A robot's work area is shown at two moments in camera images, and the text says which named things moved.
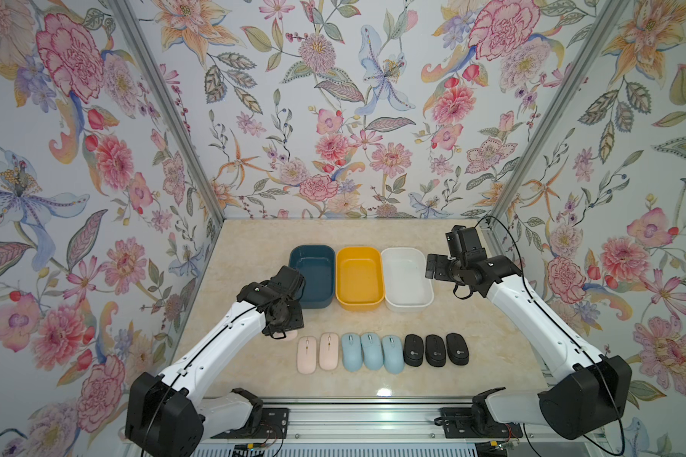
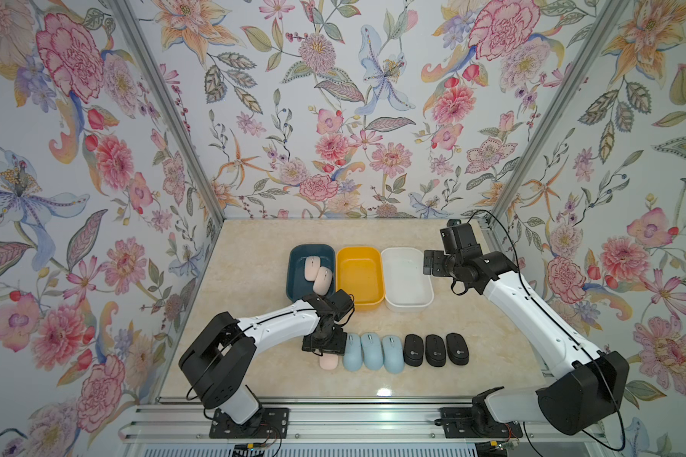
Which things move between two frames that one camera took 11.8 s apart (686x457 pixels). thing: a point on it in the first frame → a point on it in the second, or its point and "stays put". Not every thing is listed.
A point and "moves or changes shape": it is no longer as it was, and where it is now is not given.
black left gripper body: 292,317 → 332,341
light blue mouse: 393,353 stays put
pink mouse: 329,350 stays put
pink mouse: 290,335 moves or changes shape
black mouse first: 413,350 stays put
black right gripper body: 444,270 stays put
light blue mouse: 373,350 stays put
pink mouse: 307,355 → 323,281
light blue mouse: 352,351 stays put
